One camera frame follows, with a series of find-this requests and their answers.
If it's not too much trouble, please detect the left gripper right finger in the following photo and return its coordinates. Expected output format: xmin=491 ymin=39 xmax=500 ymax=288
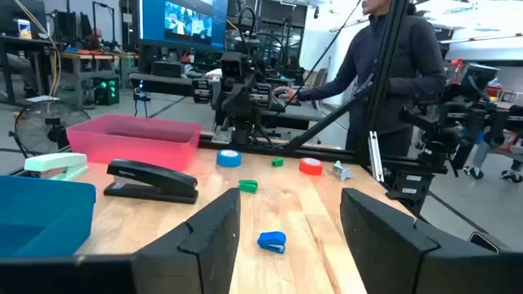
xmin=340 ymin=187 xmax=523 ymax=294

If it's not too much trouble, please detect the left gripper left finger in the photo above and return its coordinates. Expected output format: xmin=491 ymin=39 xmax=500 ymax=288
xmin=131 ymin=187 xmax=242 ymax=294

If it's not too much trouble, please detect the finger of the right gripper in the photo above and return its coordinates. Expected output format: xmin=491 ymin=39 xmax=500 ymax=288
xmin=255 ymin=82 xmax=274 ymax=110
xmin=191 ymin=78 xmax=212 ymax=105

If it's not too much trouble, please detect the blue tape roll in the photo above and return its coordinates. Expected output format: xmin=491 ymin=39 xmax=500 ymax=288
xmin=216 ymin=149 xmax=243 ymax=168

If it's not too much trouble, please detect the blue staple remover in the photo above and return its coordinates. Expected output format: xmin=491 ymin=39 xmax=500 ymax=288
xmin=257 ymin=230 xmax=288 ymax=255

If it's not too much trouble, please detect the red tape roll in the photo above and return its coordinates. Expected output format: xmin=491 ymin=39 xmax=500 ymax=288
xmin=298 ymin=157 xmax=324 ymax=176

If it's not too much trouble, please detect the grey staple remover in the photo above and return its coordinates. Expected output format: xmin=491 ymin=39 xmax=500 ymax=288
xmin=331 ymin=160 xmax=355 ymax=182

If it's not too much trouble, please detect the black stapler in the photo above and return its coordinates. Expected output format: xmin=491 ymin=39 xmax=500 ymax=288
xmin=103 ymin=158 xmax=200 ymax=205

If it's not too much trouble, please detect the mint green stapler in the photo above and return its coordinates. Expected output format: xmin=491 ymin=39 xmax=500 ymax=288
xmin=23 ymin=152 xmax=90 ymax=182

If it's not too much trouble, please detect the black mini computer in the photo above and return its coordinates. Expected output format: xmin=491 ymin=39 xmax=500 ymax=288
xmin=151 ymin=60 xmax=185 ymax=78

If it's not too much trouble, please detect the large computer monitor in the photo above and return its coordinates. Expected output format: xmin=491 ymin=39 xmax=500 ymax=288
xmin=137 ymin=0 xmax=229 ymax=52

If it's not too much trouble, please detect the black box with white labels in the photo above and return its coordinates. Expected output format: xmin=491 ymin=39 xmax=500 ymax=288
xmin=386 ymin=169 xmax=435 ymax=203

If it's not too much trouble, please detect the pink plastic bin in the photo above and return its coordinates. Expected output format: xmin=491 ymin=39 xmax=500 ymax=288
xmin=65 ymin=114 xmax=203 ymax=172

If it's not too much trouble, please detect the computer tower with green lights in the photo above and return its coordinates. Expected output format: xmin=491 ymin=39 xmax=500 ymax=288
xmin=94 ymin=76 xmax=120 ymax=106

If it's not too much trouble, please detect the person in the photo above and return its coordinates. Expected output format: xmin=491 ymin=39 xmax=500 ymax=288
xmin=272 ymin=0 xmax=449 ymax=158
xmin=465 ymin=130 xmax=523 ymax=184

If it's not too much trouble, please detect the blue plastic bin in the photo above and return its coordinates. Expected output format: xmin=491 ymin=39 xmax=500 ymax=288
xmin=0 ymin=175 xmax=97 ymax=259

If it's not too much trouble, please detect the black floor fan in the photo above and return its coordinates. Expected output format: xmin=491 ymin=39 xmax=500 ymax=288
xmin=8 ymin=100 xmax=92 ymax=158

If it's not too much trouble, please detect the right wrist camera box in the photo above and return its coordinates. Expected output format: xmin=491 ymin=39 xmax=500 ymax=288
xmin=220 ymin=51 xmax=248 ymax=79

